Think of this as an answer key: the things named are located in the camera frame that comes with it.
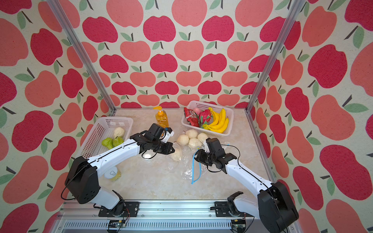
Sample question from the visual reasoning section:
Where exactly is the clear blue zip-top bag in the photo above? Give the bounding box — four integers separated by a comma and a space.
176, 145, 207, 184

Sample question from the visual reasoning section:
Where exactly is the small clear pear bag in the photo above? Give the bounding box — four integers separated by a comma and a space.
168, 143, 193, 179

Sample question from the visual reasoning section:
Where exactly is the green toy pear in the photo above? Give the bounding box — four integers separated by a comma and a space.
102, 137, 113, 150
113, 136, 124, 147

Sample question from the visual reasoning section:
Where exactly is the cream toy pear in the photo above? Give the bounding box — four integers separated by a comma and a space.
113, 127, 125, 138

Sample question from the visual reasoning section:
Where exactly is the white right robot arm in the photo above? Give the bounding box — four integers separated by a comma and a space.
194, 138, 299, 233

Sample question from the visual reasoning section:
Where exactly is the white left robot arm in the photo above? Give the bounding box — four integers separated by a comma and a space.
65, 123, 175, 217

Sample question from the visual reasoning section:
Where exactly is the cream pear in zip bag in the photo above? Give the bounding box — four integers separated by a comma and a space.
176, 134, 189, 146

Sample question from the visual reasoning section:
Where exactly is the red snack bag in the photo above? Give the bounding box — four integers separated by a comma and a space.
184, 107, 200, 128

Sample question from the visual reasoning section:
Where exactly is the orange soap pump bottle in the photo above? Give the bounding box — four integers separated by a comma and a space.
153, 106, 169, 128

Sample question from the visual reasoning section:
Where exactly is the lower yellow toy banana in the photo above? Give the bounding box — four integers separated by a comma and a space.
202, 107, 229, 134

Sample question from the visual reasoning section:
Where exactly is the yellow toy banana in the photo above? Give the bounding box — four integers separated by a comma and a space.
202, 107, 229, 134
217, 108, 226, 128

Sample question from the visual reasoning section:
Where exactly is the pink toy dragon fruit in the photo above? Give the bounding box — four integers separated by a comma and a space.
198, 109, 212, 128

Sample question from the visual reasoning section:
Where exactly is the upper yellow toy banana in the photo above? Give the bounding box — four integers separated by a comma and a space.
217, 108, 226, 128

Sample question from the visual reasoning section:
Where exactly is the white plastic fruit basket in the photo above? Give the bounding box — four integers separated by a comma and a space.
181, 101, 234, 137

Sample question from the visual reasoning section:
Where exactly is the white empty plastic basket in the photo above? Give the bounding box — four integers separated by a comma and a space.
76, 116, 134, 163

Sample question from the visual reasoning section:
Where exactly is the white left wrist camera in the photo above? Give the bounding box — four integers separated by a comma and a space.
161, 127, 174, 143

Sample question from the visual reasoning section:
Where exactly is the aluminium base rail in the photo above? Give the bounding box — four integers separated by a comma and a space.
51, 200, 267, 233

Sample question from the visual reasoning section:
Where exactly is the aluminium left corner post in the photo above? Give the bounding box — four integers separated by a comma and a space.
47, 0, 117, 116

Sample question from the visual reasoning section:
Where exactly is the aluminium corner post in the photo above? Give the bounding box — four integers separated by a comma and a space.
245, 0, 306, 115
47, 0, 117, 116

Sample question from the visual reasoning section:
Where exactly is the aluminium right corner post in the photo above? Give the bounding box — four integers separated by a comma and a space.
245, 0, 306, 115

